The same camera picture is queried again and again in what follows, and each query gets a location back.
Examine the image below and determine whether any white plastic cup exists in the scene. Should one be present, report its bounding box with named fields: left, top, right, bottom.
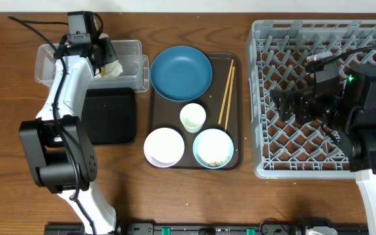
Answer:
left=180, top=103, right=206, bottom=133

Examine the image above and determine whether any blue plate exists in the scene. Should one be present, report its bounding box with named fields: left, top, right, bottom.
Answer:
left=150, top=46, right=213, bottom=102

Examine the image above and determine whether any brown serving tray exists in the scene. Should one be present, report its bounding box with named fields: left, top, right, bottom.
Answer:
left=149, top=53, right=243, bottom=170

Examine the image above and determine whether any grey dishwasher rack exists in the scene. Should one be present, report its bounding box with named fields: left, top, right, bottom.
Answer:
left=246, top=20, right=376, bottom=180

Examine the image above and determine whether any light blue bowl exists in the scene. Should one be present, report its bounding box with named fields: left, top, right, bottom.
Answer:
left=192, top=128, right=235, bottom=170

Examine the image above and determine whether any clear plastic bin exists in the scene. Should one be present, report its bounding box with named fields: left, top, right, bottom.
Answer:
left=35, top=40, right=150, bottom=93

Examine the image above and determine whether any left wooden chopstick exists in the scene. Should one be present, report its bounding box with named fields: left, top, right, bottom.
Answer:
left=218, top=59, right=234, bottom=124

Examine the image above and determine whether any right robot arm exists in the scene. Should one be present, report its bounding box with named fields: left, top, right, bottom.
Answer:
left=270, top=64, right=376, bottom=234

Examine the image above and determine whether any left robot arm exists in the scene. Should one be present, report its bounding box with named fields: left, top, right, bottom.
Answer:
left=20, top=33, right=122, bottom=234

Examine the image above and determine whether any spilled rice food waste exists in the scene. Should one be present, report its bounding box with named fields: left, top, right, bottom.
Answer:
left=196, top=132, right=231, bottom=166

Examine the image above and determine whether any white tissue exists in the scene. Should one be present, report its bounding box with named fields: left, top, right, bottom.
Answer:
left=99, top=33, right=123, bottom=78

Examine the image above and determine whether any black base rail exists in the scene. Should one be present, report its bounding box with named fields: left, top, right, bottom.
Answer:
left=43, top=217, right=368, bottom=235

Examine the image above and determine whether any pink white bowl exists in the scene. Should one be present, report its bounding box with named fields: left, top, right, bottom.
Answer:
left=144, top=127, right=185, bottom=168

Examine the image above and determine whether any wooden chopstick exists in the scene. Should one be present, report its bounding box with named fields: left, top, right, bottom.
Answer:
left=218, top=59, right=234, bottom=124
left=225, top=67, right=236, bottom=132

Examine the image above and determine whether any black plastic tray bin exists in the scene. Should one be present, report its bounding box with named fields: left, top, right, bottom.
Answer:
left=82, top=87, right=136, bottom=145

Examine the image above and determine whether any right wooden chopstick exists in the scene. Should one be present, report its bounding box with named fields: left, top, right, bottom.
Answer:
left=225, top=67, right=236, bottom=132

